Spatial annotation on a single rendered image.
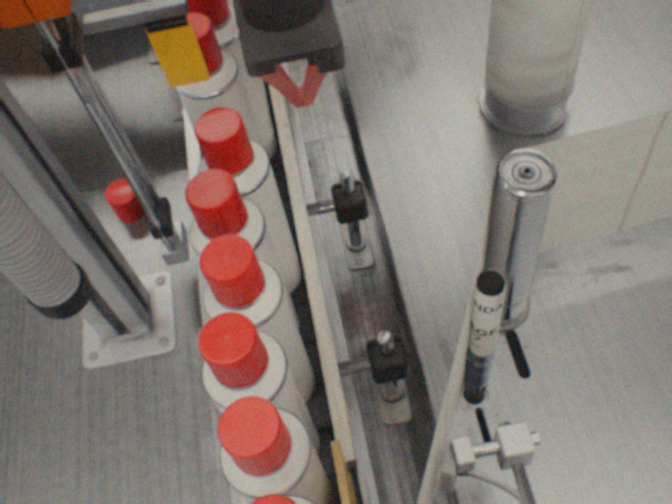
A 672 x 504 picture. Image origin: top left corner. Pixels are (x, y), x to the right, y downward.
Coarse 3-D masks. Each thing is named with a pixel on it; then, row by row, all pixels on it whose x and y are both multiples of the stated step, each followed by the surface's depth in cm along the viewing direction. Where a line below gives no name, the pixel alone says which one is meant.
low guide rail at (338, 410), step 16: (272, 96) 72; (288, 128) 70; (288, 144) 69; (288, 160) 68; (288, 176) 67; (304, 208) 65; (304, 224) 64; (304, 240) 63; (304, 256) 62; (304, 272) 61; (320, 288) 60; (320, 304) 60; (320, 320) 59; (320, 336) 58; (320, 352) 57; (336, 368) 57; (336, 384) 56; (336, 400) 55; (336, 416) 55; (336, 432) 54; (352, 448) 53; (352, 464) 54
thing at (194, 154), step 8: (184, 112) 66; (184, 120) 65; (192, 128) 65; (192, 136) 64; (192, 144) 64; (192, 152) 63; (200, 152) 63; (192, 160) 63; (192, 168) 62; (192, 176) 62; (200, 272) 57; (200, 280) 56; (200, 288) 56; (216, 408) 51; (216, 416) 51; (216, 424) 50; (216, 432) 50; (216, 440) 50; (216, 448) 49
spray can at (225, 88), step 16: (192, 16) 54; (208, 32) 53; (208, 48) 54; (208, 64) 55; (224, 64) 56; (208, 80) 56; (224, 80) 56; (240, 80) 58; (192, 96) 56; (208, 96) 56; (224, 96) 57; (240, 96) 58; (192, 112) 58; (240, 112) 59
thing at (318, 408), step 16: (272, 112) 76; (288, 192) 70; (288, 208) 69; (288, 224) 68; (304, 288) 65; (304, 304) 64; (304, 320) 63; (304, 336) 62; (320, 368) 61; (320, 384) 60; (320, 400) 59; (320, 416) 58; (320, 432) 58; (336, 480) 56; (352, 480) 56
